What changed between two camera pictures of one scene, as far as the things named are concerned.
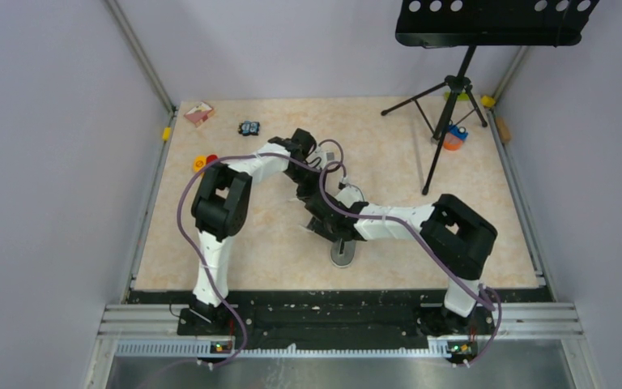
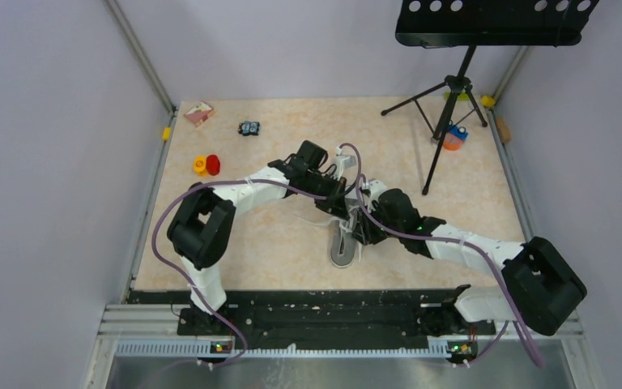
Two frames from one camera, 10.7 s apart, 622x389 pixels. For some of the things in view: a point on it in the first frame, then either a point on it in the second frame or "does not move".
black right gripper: (319, 228) → (364, 232)
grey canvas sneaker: (342, 252) does not move
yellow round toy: (199, 162) does not move
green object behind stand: (462, 96) does not move
